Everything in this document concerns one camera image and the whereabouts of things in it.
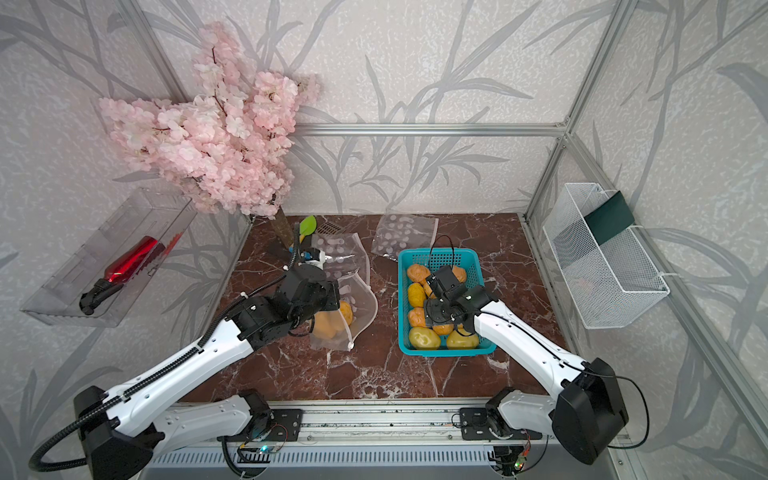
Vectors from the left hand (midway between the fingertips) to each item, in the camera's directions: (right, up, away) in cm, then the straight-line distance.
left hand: (342, 287), depth 75 cm
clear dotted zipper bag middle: (-5, +6, +29) cm, 31 cm away
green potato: (+31, -17, +8) cm, 36 cm away
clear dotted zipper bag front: (+4, -6, +11) cm, 13 cm away
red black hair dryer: (-45, +5, -13) cm, 47 cm away
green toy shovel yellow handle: (-23, +17, +43) cm, 52 cm away
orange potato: (+20, -11, +11) cm, 25 cm away
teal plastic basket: (+27, +5, +33) cm, 43 cm away
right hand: (+27, -7, +8) cm, 29 cm away
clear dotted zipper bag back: (+14, +15, +40) cm, 45 cm away
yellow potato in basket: (+20, -5, +17) cm, 27 cm away
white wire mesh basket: (+58, +2, -14) cm, 60 cm away
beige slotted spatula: (-14, +17, +40) cm, 46 cm away
